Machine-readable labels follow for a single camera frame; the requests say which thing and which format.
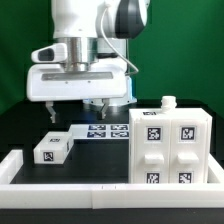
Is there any white cabinet top block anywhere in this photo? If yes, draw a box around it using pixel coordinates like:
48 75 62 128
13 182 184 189
33 131 74 164

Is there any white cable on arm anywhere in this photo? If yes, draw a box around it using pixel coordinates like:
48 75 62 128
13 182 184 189
98 6 139 76

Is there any white tag plate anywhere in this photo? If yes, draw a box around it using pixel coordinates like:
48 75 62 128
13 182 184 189
69 124 129 140

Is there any white door panel with handle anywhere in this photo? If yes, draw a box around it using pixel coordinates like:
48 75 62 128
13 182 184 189
169 119 211 184

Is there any white U-shaped frame fence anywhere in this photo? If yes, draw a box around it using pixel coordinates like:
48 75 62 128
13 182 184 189
0 150 224 209

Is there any white cabinet body box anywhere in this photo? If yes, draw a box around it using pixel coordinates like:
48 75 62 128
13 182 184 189
128 96 212 184

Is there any small white door panel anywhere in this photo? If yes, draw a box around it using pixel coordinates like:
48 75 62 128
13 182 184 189
130 119 171 184

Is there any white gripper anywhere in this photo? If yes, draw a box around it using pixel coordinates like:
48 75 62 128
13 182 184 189
26 63 127 123

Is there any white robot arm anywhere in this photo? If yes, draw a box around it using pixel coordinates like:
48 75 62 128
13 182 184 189
26 0 150 120

